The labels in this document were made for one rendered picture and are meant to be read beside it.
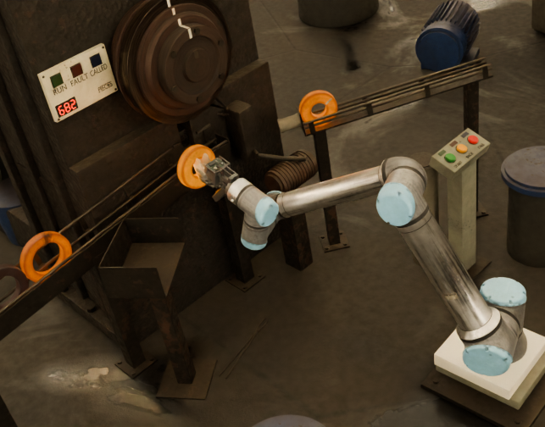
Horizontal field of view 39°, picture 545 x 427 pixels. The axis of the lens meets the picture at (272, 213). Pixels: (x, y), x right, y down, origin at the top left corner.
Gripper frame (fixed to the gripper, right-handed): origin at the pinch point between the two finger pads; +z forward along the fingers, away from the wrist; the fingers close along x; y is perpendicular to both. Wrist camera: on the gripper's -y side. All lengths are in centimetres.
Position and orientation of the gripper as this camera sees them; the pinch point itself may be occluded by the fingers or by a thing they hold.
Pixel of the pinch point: (196, 162)
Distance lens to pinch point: 275.5
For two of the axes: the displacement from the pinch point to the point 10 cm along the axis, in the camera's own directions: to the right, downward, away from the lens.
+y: 0.4, -6.6, -7.5
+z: -7.1, -5.4, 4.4
